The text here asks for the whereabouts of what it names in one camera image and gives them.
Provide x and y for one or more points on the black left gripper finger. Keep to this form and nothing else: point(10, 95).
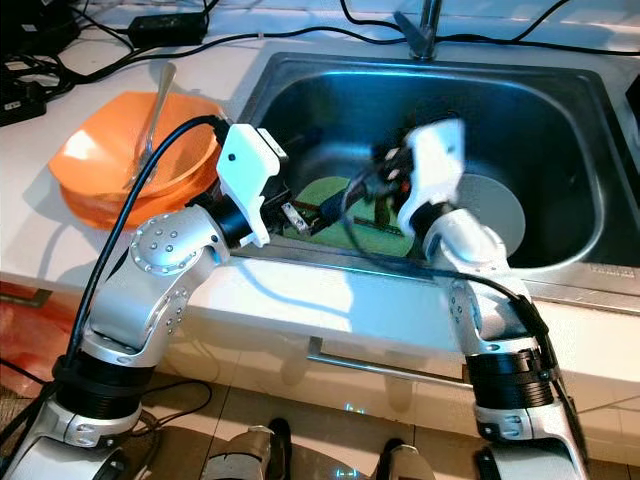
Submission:
point(330, 208)

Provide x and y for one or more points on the metal fork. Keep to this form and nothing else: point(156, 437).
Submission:
point(142, 172)

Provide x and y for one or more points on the orange bowl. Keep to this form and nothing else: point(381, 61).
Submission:
point(100, 150)

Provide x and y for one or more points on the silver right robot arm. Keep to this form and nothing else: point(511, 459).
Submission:
point(490, 290)

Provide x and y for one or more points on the white kitchen cabinet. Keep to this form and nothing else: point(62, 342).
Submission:
point(260, 380)

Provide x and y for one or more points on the green plate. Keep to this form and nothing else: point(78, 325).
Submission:
point(370, 245)

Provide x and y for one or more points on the white bowl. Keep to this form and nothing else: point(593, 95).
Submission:
point(495, 205)

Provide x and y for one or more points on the grey faucet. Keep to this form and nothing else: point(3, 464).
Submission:
point(418, 35)

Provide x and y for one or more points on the stainless steel sink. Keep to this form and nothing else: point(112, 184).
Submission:
point(540, 120)

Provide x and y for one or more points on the orange plate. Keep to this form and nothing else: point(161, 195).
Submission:
point(120, 212)

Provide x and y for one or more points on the black power adapter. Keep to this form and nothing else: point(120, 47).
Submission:
point(168, 30)

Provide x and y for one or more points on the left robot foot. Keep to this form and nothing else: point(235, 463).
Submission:
point(245, 452)

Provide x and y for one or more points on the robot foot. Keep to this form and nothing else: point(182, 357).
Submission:
point(245, 452)
point(400, 462)

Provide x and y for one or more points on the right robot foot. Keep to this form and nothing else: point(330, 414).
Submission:
point(400, 462)

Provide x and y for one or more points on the red plastic bag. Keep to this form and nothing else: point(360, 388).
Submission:
point(30, 330)

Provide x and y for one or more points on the black electronics box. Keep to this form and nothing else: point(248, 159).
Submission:
point(35, 25)

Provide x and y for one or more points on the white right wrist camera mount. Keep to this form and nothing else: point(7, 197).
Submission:
point(435, 165)

